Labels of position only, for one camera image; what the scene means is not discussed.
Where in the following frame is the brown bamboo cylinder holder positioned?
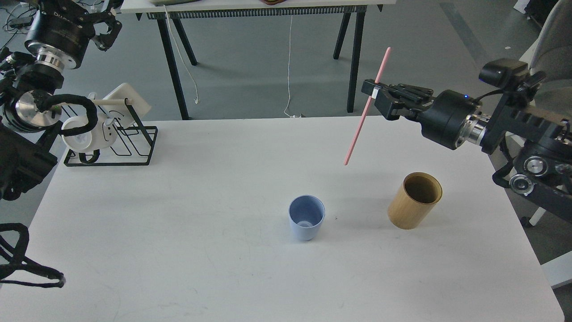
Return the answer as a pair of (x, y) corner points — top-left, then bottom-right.
(387, 172), (443, 230)

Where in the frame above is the white tilted mug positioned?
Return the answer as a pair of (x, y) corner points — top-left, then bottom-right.
(102, 82), (152, 128)

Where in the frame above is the black wire cup rack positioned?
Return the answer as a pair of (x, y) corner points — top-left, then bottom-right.
(63, 100), (159, 167)

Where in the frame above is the blue plastic cup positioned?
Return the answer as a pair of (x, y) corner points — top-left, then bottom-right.
(288, 195), (325, 242)

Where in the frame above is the black sleeved cable bundle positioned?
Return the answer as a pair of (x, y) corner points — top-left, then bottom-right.
(0, 223), (67, 289)

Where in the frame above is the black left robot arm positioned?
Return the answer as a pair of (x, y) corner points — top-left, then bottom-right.
(1, 0), (122, 200)

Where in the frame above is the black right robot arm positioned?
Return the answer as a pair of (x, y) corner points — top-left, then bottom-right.
(362, 59), (572, 221)

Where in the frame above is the white mug on rack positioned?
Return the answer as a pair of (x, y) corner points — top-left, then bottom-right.
(63, 113), (117, 153)

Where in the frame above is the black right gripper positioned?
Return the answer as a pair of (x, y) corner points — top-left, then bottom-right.
(361, 79), (477, 149)

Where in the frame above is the white hanging cable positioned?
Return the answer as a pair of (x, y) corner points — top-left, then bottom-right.
(284, 15), (303, 119)

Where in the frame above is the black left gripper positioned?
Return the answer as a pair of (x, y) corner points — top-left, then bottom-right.
(24, 0), (122, 69)

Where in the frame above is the white background table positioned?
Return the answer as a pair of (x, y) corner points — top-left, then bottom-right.
(121, 0), (396, 120)

